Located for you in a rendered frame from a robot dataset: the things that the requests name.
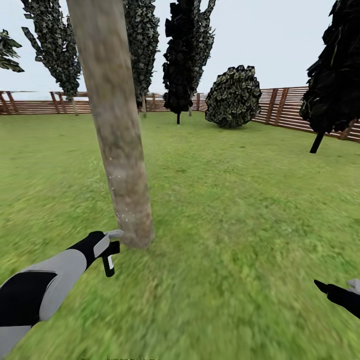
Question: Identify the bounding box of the pesticide atomizer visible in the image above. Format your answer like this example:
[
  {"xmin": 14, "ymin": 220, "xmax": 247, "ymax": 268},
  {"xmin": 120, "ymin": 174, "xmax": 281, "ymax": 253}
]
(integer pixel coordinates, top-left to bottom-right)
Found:
[{"xmin": 102, "ymin": 255, "xmax": 115, "ymax": 278}]

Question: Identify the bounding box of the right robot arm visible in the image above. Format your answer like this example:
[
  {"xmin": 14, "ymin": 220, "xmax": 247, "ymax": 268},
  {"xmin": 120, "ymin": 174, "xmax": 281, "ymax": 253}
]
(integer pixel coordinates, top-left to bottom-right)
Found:
[{"xmin": 316, "ymin": 278, "xmax": 360, "ymax": 320}]

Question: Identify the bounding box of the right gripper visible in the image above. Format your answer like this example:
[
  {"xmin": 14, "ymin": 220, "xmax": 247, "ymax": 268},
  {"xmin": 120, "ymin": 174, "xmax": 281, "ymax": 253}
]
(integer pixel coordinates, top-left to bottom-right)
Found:
[{"xmin": 316, "ymin": 280, "xmax": 360, "ymax": 320}]

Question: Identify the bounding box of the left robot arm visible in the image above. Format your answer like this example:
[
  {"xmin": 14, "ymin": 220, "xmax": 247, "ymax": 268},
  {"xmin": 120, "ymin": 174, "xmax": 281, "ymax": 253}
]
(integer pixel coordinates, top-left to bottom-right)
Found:
[{"xmin": 0, "ymin": 229, "xmax": 124, "ymax": 360}]

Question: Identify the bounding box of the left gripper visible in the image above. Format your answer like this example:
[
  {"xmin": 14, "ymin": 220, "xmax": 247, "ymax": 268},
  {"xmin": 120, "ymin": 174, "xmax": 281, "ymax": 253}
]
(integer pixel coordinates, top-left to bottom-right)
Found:
[{"xmin": 98, "ymin": 241, "xmax": 120, "ymax": 258}]

